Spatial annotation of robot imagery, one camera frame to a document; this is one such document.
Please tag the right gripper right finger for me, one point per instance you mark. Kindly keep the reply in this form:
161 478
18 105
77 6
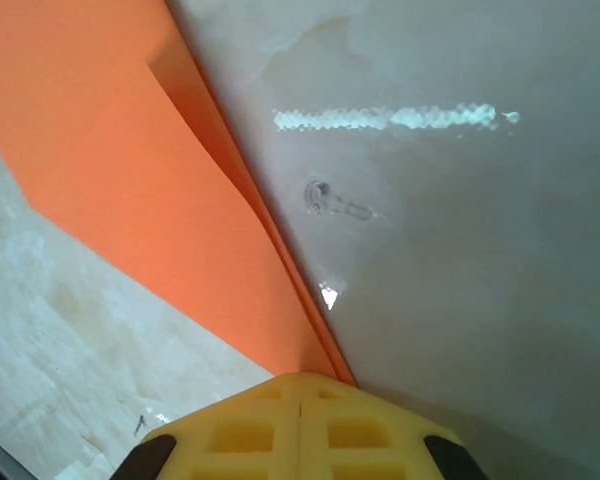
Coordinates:
360 440

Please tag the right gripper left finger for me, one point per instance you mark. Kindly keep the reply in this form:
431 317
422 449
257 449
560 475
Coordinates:
240 440

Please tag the orange paper sheet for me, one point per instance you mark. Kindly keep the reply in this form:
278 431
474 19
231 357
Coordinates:
105 150

